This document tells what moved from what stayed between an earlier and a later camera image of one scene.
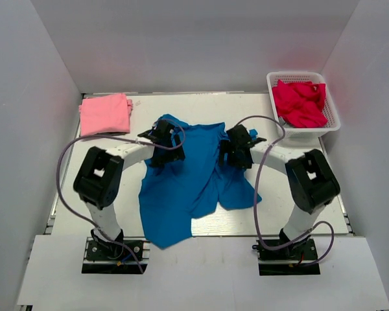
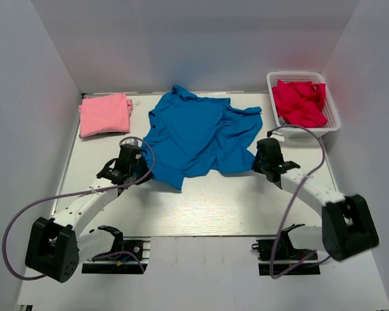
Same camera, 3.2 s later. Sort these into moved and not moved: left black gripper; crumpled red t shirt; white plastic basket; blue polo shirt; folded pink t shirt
Moved: left black gripper; blue polo shirt
Not moved: folded pink t shirt; crumpled red t shirt; white plastic basket
